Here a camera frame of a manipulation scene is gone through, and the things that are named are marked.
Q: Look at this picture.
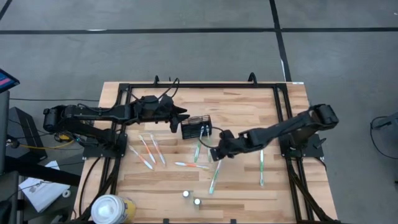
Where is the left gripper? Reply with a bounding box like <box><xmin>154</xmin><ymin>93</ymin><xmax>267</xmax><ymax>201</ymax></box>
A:
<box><xmin>157</xmin><ymin>105</ymin><xmax>190</xmax><ymax>134</ymax></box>

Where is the black wire basket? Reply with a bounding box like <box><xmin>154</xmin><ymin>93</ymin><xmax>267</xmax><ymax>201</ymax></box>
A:
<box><xmin>180</xmin><ymin>114</ymin><xmax>213</xmax><ymax>140</ymax></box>

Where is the white lidded wipes canister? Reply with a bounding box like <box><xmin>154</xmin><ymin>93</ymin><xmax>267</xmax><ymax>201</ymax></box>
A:
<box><xmin>90</xmin><ymin>194</ymin><xmax>137</xmax><ymax>224</ymax></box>

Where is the black desk stand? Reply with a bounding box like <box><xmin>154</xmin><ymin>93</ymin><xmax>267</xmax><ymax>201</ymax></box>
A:
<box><xmin>0</xmin><ymin>106</ymin><xmax>81</xmax><ymax>187</ymax></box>

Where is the white paper booklet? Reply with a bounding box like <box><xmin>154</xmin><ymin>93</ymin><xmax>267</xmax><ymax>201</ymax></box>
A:
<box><xmin>18</xmin><ymin>176</ymin><xmax>71</xmax><ymax>213</ymax></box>

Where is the screen with blue display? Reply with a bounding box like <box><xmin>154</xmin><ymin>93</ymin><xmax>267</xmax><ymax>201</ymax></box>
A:
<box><xmin>0</xmin><ymin>68</ymin><xmax>21</xmax><ymax>94</ymax></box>

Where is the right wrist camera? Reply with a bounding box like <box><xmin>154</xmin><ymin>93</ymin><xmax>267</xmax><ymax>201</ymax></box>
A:
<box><xmin>219</xmin><ymin>129</ymin><xmax>236</xmax><ymax>144</ymax></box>

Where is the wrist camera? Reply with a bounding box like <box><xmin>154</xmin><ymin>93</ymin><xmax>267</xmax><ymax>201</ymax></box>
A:
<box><xmin>219</xmin><ymin>129</ymin><xmax>236</xmax><ymax>144</ymax></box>
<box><xmin>160</xmin><ymin>94</ymin><xmax>175</xmax><ymax>109</ymax></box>

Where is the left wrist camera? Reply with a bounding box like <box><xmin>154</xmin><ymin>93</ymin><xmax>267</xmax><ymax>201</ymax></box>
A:
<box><xmin>160</xmin><ymin>94</ymin><xmax>175</xmax><ymax>109</ymax></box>

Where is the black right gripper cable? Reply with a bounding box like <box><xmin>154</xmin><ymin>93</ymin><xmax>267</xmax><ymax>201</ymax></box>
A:
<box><xmin>198</xmin><ymin>126</ymin><xmax>225</xmax><ymax>149</ymax></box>

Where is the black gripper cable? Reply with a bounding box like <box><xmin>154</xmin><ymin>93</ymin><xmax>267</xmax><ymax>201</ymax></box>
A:
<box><xmin>154</xmin><ymin>77</ymin><xmax>180</xmax><ymax>101</ymax></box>
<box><xmin>198</xmin><ymin>126</ymin><xmax>225</xmax><ymax>149</ymax></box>

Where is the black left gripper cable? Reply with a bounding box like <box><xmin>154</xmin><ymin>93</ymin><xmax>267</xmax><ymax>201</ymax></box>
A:
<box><xmin>154</xmin><ymin>77</ymin><xmax>180</xmax><ymax>101</ymax></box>

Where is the black table frame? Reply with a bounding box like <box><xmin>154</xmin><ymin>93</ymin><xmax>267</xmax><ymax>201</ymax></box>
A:
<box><xmin>73</xmin><ymin>74</ymin><xmax>341</xmax><ymax>224</ymax></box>

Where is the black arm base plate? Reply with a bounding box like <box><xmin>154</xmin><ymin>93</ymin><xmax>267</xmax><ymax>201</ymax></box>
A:
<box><xmin>279</xmin><ymin>133</ymin><xmax>325</xmax><ymax>159</ymax></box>
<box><xmin>82</xmin><ymin>132</ymin><xmax>128</xmax><ymax>159</ymax></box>

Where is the yellow cable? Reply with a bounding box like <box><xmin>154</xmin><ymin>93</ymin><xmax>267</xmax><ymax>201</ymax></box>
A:
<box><xmin>18</xmin><ymin>139</ymin><xmax>75</xmax><ymax>151</ymax></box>

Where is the black floor cable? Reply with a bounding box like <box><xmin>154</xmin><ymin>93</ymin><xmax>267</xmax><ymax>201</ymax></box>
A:
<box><xmin>369</xmin><ymin>115</ymin><xmax>398</xmax><ymax>160</ymax></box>

